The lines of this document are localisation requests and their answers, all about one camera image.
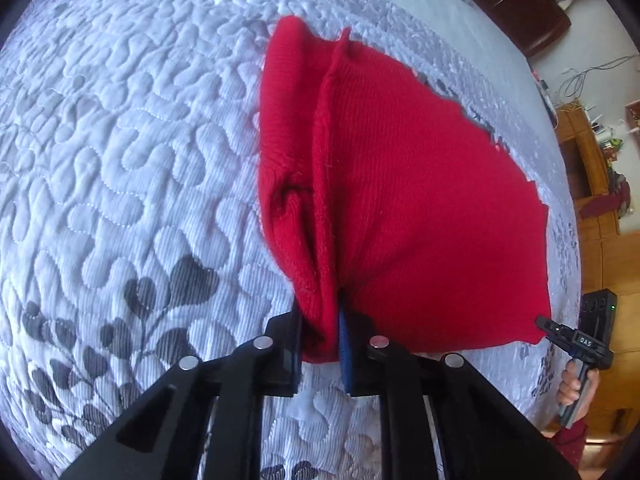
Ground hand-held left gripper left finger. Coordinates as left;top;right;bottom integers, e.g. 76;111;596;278
62;305;303;480

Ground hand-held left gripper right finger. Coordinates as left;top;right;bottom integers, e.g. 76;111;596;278
337;296;581;480

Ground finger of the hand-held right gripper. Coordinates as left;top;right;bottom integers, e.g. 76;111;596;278
535;314;576;348

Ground red knitted sweater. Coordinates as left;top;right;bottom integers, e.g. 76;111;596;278
255;15;553;365

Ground person's right forearm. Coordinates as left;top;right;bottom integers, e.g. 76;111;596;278
550;417;591;471

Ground person's right hand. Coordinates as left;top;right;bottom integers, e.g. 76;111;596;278
556;360;601;411

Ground wooden desk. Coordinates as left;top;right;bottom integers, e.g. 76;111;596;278
552;100;640;441

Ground dark red hanging cloth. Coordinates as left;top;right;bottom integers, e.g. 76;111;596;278
580;170;631;221

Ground grey leaf-print quilt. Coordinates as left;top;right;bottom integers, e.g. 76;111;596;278
0;0;583;480

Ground dark wooden headboard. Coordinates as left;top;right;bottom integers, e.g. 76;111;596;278
465;0;572;57

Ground loose wall cables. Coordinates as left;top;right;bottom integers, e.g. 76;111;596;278
557;55;636;111

